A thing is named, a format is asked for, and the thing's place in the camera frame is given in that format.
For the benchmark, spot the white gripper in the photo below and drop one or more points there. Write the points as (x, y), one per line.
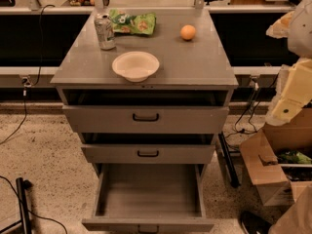
(301, 33)

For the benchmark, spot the orange fruit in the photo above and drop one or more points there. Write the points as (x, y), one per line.
(188, 32)

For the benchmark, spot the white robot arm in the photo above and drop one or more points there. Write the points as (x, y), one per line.
(296, 27)

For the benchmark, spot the grey drawer cabinet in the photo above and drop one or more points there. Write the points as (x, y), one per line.
(157, 101)

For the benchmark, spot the grey bottom drawer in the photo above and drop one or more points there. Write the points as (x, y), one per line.
(149, 199)

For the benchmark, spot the grey drawer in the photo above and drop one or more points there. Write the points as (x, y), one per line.
(145, 119)
(149, 199)
(148, 153)

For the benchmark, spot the grey middle drawer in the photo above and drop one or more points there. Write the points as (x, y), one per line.
(148, 153)

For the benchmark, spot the grey top drawer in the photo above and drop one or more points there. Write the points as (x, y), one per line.
(145, 119)

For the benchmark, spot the green bag in box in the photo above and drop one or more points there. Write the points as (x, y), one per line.
(293, 157)

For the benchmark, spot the brown cardboard box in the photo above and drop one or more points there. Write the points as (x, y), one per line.
(259, 153)

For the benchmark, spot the black bar on floor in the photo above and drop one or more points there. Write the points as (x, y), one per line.
(234, 181)

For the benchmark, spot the brown paper bag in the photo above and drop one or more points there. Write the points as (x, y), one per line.
(298, 218)

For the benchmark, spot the white paper bowl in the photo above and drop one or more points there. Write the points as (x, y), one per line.
(135, 66)

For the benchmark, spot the green chip bag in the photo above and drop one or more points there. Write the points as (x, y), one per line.
(125, 23)

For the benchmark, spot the silver soda can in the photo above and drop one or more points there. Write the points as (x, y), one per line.
(105, 34)

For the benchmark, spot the black stand leg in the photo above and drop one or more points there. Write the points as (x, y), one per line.
(24, 222)

